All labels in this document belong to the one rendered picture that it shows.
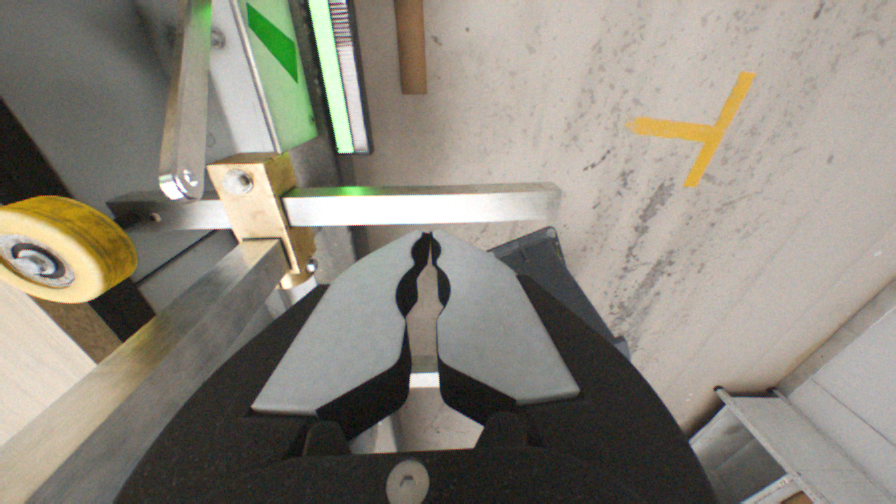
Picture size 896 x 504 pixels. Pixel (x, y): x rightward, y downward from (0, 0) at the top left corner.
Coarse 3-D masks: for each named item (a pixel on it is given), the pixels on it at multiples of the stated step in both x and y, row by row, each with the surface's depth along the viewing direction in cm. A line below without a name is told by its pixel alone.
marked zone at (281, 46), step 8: (248, 8) 23; (248, 16) 23; (256, 16) 24; (248, 24) 23; (256, 24) 24; (264, 24) 25; (272, 24) 26; (256, 32) 24; (264, 32) 25; (272, 32) 26; (280, 32) 27; (264, 40) 25; (272, 40) 26; (280, 40) 27; (288, 40) 29; (272, 48) 26; (280, 48) 27; (288, 48) 29; (280, 56) 27; (288, 56) 29; (288, 64) 29; (296, 64) 30; (288, 72) 29; (296, 72) 30; (296, 80) 30
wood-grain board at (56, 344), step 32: (0, 288) 22; (0, 320) 24; (32, 320) 24; (64, 320) 25; (96, 320) 27; (0, 352) 26; (32, 352) 26; (64, 352) 26; (96, 352) 27; (0, 384) 28; (32, 384) 28; (64, 384) 28; (0, 416) 31; (32, 416) 31
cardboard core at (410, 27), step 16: (400, 0) 77; (416, 0) 77; (400, 16) 79; (416, 16) 79; (400, 32) 81; (416, 32) 80; (400, 48) 83; (416, 48) 82; (400, 64) 86; (416, 64) 84; (416, 80) 86
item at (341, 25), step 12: (336, 0) 29; (336, 12) 29; (336, 24) 30; (348, 24) 30; (336, 36) 31; (348, 36) 31; (348, 48) 31; (348, 60) 32; (348, 72) 32; (348, 84) 33; (348, 96) 34; (348, 108) 34; (360, 108) 34; (360, 120) 35; (360, 132) 36; (360, 144) 36
